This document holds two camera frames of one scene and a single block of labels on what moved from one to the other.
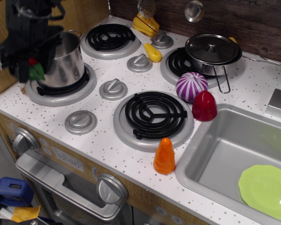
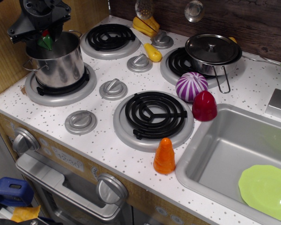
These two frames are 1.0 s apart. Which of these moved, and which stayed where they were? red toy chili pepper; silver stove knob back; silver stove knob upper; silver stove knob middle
Moved: red toy chili pepper
Stayed: silver stove knob upper; silver stove knob middle; silver stove knob back
